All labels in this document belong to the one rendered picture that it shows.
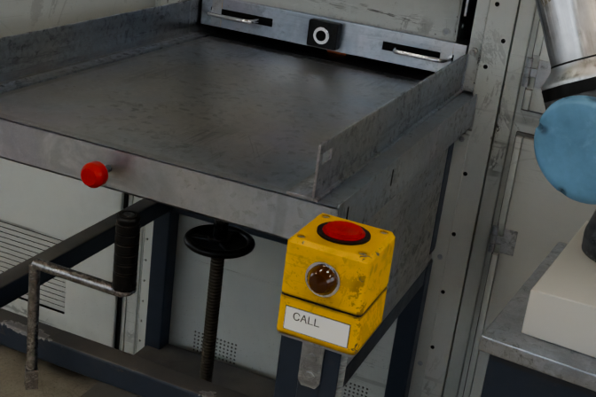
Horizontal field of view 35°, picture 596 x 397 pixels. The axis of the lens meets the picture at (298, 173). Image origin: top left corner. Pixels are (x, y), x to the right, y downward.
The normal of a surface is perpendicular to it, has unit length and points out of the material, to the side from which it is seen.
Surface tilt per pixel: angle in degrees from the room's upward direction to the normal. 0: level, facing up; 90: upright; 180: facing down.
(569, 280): 3
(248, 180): 0
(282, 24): 90
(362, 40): 90
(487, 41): 90
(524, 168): 90
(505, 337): 0
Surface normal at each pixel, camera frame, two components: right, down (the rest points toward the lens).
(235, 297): -0.40, 0.26
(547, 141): -0.69, 0.29
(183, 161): 0.12, -0.94
